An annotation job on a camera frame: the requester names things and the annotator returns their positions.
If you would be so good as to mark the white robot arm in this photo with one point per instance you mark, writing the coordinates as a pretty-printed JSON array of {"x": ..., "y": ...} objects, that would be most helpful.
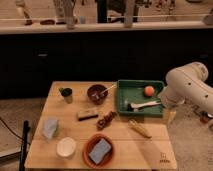
[{"x": 188, "y": 83}]

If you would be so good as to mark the white paper cup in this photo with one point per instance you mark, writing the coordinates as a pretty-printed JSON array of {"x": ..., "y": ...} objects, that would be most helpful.
[{"x": 66, "y": 147}]

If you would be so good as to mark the wooden spoon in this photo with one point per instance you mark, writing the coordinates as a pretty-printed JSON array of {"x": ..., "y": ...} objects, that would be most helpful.
[{"x": 98, "y": 95}]

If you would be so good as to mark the dark brown bowl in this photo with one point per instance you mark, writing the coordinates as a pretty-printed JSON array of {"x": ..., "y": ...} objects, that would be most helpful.
[{"x": 97, "y": 88}]

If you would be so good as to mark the green plastic tray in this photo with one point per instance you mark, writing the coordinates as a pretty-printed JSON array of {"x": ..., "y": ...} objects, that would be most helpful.
[{"x": 132, "y": 91}]

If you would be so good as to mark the brown grape bunch toy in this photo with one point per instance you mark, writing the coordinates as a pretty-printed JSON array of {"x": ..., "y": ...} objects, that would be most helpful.
[{"x": 105, "y": 121}]

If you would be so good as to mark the small potted green plant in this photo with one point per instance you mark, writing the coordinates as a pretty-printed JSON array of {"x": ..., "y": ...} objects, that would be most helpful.
[{"x": 66, "y": 94}]

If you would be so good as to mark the orange ball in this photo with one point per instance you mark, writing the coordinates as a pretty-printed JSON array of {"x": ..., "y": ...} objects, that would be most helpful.
[{"x": 149, "y": 91}]

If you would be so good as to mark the yellow corn cob toy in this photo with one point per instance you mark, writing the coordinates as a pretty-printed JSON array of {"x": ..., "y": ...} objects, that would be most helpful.
[{"x": 138, "y": 128}]

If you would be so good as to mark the terracotta orange bowl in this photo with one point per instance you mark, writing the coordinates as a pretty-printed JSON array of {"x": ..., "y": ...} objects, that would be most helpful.
[{"x": 88, "y": 148}]

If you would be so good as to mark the light blue crumpled cloth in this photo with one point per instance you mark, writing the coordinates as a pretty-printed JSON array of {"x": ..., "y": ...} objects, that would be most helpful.
[{"x": 50, "y": 126}]

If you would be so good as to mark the blue sponge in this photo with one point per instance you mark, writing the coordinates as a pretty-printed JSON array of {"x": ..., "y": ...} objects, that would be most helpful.
[{"x": 99, "y": 151}]

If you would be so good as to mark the black metal stand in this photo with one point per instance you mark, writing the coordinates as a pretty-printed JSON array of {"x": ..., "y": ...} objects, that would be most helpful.
[{"x": 24, "y": 143}]

